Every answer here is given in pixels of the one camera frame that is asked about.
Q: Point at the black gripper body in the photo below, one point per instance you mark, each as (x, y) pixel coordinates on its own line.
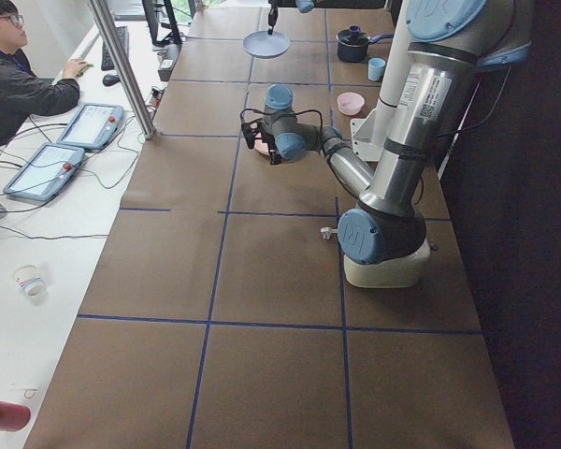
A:
(268, 138)
(273, 12)

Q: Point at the pink plate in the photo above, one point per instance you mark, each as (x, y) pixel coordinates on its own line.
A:
(262, 146)

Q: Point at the blue plate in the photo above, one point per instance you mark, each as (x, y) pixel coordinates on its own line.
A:
(263, 45)

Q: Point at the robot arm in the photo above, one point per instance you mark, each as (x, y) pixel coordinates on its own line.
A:
(437, 48)
(306, 6)

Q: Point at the dark blue saucepan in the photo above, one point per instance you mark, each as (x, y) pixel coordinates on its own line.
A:
(353, 43)

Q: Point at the pink bowl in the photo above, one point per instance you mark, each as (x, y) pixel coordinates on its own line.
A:
(350, 104)

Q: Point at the computer monitor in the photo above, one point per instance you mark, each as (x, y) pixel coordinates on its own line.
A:
(162, 23)

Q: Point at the light blue cup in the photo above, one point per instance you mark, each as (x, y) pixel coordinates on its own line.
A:
(375, 68)

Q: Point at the black computer mouse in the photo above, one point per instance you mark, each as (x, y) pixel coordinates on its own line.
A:
(110, 80)

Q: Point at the far teach pendant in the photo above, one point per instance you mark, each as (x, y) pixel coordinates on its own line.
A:
(92, 127)

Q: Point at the teach pendant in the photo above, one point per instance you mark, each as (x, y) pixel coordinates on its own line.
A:
(46, 173)
(92, 127)

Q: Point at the cream toaster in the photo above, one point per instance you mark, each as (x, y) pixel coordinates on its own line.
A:
(402, 272)

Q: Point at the near teach pendant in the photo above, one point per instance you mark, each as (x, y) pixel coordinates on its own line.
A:
(46, 173)

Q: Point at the seated person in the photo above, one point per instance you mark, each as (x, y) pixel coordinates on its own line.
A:
(22, 92)

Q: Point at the paper cup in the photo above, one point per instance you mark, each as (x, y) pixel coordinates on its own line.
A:
(29, 279)

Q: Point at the red cylinder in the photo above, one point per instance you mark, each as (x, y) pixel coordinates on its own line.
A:
(13, 417)

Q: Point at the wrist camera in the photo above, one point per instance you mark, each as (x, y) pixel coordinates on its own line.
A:
(251, 128)

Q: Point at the aluminium frame post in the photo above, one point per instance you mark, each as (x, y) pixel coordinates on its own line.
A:
(107, 29)

